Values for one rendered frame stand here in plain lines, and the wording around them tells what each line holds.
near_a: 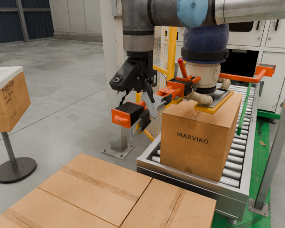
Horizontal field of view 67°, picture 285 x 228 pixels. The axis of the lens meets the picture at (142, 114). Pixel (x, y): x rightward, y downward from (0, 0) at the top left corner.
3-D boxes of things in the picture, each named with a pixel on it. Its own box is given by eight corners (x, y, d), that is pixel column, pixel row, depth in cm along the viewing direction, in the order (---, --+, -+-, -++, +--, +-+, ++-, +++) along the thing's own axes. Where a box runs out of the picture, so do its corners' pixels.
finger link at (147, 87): (159, 100, 64) (144, 73, 64) (156, 101, 63) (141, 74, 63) (148, 105, 68) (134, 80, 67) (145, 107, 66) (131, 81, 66)
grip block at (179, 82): (173, 88, 103) (174, 76, 101) (192, 92, 98) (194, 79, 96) (164, 93, 97) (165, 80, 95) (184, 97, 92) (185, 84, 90)
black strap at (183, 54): (192, 50, 125) (192, 43, 123) (233, 55, 113) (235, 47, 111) (173, 57, 108) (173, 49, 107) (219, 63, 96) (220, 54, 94)
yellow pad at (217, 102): (216, 90, 130) (217, 82, 128) (234, 93, 125) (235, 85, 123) (193, 109, 106) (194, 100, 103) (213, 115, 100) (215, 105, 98)
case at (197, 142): (187, 127, 198) (191, 85, 181) (233, 139, 181) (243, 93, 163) (159, 164, 151) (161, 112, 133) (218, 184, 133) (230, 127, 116)
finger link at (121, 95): (128, 103, 79) (140, 87, 72) (117, 109, 74) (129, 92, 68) (122, 97, 79) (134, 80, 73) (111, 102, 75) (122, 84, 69)
